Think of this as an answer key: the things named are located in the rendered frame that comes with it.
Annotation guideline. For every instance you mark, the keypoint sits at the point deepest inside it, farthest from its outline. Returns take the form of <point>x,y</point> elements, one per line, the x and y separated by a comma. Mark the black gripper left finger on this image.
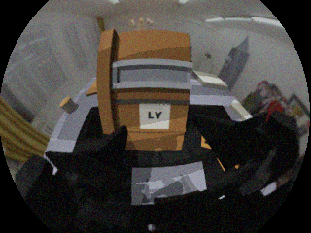
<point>99,165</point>

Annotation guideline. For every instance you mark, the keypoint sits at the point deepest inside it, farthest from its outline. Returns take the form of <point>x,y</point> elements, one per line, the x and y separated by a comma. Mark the white paper label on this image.
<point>155,115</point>

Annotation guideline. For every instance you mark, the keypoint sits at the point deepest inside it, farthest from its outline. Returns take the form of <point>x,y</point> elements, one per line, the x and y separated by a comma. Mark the orange flat rectangular board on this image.
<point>92,90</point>

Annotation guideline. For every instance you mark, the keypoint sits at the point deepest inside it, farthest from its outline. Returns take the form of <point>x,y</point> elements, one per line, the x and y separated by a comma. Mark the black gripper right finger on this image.
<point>227,138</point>

